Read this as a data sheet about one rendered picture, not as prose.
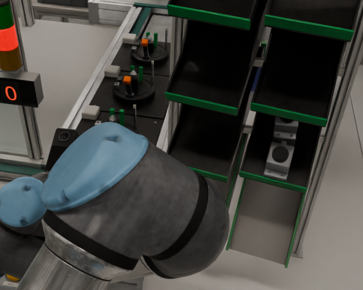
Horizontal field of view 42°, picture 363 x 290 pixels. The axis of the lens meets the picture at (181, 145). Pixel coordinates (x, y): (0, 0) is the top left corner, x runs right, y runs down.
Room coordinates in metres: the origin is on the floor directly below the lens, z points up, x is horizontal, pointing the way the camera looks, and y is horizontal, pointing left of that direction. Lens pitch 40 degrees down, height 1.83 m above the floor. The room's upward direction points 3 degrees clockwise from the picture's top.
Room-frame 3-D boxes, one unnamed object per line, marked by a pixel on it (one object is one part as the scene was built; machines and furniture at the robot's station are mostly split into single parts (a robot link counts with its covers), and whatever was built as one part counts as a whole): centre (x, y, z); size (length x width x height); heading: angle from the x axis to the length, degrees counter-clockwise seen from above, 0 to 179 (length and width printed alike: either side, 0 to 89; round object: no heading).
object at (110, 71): (1.30, 0.16, 1.01); 0.24 x 0.24 x 0.13; 83
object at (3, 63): (0.94, 0.40, 1.28); 0.05 x 0.05 x 0.05
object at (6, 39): (0.94, 0.40, 1.33); 0.05 x 0.05 x 0.05
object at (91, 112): (1.06, 0.19, 1.01); 0.24 x 0.24 x 0.13; 83
